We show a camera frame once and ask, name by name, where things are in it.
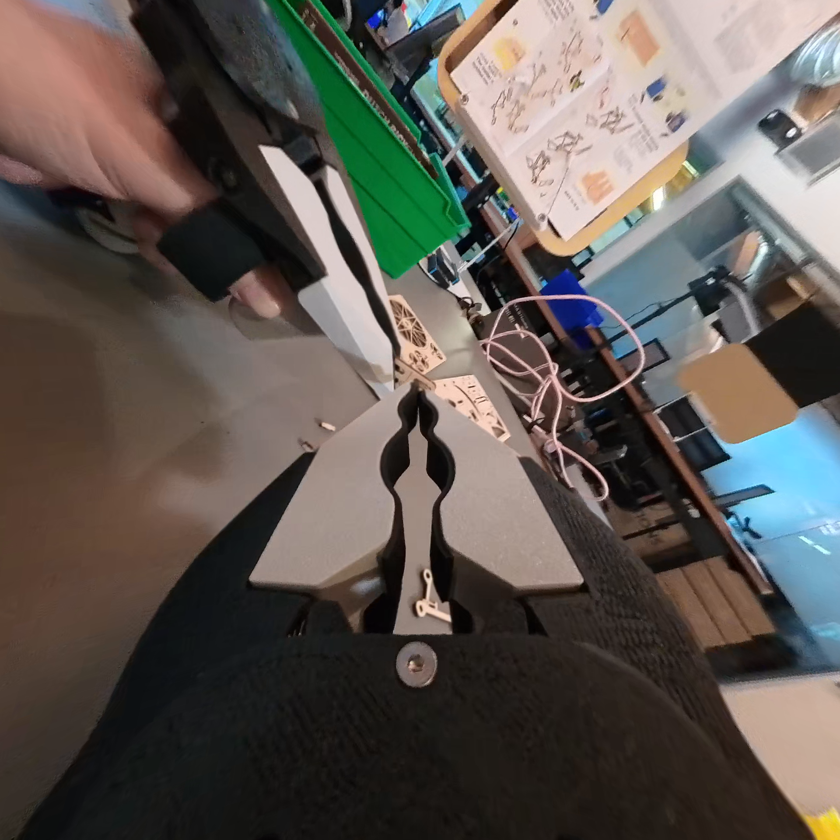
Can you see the black equipment box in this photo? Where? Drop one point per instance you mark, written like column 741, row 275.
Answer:
column 518, row 341

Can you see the small slotted wooden part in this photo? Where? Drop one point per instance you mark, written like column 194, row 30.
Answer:
column 413, row 379

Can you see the person's left hand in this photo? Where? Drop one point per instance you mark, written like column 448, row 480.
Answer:
column 79, row 98

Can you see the blue plastic bin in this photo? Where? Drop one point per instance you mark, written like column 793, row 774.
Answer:
column 568, row 302

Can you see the yellow tape strip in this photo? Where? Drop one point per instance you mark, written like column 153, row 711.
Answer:
column 825, row 828

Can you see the white stand pole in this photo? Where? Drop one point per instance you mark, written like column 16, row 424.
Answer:
column 492, row 246

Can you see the green plastic bin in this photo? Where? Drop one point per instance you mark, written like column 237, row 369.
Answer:
column 387, row 184

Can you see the triangular wooden frame part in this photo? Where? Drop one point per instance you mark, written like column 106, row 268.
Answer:
column 425, row 590

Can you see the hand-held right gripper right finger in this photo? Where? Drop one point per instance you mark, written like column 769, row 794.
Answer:
column 512, row 525

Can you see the small blue device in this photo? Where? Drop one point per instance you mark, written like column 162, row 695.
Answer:
column 443, row 269

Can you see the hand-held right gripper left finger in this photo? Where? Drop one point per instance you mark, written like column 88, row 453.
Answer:
column 328, row 525

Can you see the printed instruction sheet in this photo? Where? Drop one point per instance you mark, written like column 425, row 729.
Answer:
column 623, row 98

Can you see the brown cardboard box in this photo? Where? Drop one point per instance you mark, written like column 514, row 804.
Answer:
column 374, row 98

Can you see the slotted wooden parts sheet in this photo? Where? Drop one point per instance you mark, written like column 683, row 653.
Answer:
column 453, row 387

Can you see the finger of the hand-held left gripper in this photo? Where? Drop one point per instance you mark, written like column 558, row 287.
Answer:
column 341, row 321
column 358, row 249

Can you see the wheel-pattern wooden parts sheet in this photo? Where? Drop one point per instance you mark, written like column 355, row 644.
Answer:
column 420, row 358

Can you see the black camera on tripod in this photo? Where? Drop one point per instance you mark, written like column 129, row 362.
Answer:
column 712, row 289

